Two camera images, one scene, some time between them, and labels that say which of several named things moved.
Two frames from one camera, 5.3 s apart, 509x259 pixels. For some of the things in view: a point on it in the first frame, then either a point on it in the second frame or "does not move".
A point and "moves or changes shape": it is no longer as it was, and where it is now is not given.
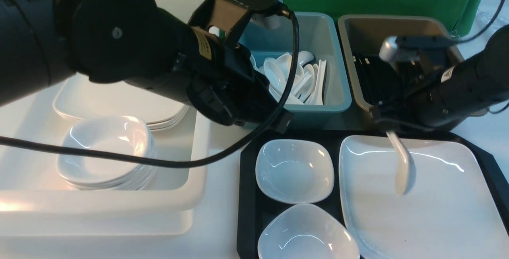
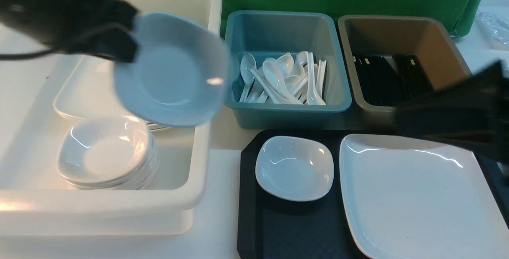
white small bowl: [306, 231] moves or changes shape
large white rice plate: [450, 210] does not move
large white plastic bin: [35, 200] does not move
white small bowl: [295, 171] does not move
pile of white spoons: [307, 87] does not move
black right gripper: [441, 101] -> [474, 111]
